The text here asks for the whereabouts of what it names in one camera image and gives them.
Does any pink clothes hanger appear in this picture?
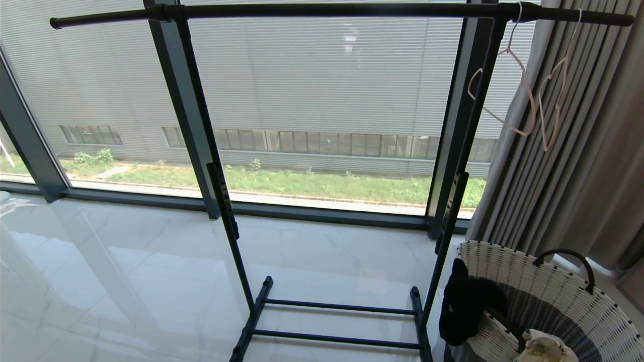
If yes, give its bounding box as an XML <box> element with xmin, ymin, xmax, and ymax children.
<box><xmin>537</xmin><ymin>9</ymin><xmax>584</xmax><ymax>152</ymax></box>
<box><xmin>467</xmin><ymin>3</ymin><xmax>538</xmax><ymax>138</ymax></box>

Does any cream printed garment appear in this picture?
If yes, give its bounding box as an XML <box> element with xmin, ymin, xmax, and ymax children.
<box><xmin>516</xmin><ymin>329</ymin><xmax>579</xmax><ymax>362</ymax></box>

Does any black clothes rack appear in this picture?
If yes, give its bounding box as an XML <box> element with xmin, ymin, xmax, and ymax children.
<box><xmin>49</xmin><ymin>0</ymin><xmax>635</xmax><ymax>362</ymax></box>

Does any white laundry basket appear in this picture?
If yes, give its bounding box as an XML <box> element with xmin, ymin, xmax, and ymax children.
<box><xmin>449</xmin><ymin>240</ymin><xmax>644</xmax><ymax>362</ymax></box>

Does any window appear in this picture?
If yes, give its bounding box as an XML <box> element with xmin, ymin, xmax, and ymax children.
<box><xmin>0</xmin><ymin>0</ymin><xmax>541</xmax><ymax>237</ymax></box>

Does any black garment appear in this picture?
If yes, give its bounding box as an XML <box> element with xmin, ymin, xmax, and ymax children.
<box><xmin>439</xmin><ymin>258</ymin><xmax>509</xmax><ymax>346</ymax></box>

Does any beige curtain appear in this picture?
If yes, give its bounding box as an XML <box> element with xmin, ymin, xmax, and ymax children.
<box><xmin>465</xmin><ymin>0</ymin><xmax>644</xmax><ymax>312</ymax></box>

